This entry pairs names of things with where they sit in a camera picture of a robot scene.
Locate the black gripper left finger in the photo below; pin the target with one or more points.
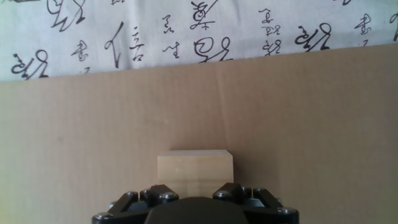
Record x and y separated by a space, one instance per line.
130 205

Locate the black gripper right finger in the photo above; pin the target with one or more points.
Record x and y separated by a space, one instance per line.
264 202

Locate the small wooden block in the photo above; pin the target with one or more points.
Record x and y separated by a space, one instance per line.
196 168

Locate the brown cardboard sheet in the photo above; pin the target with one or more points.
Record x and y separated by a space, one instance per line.
93 124

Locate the calligraphy print cloth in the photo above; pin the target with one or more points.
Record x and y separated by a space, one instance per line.
155 37

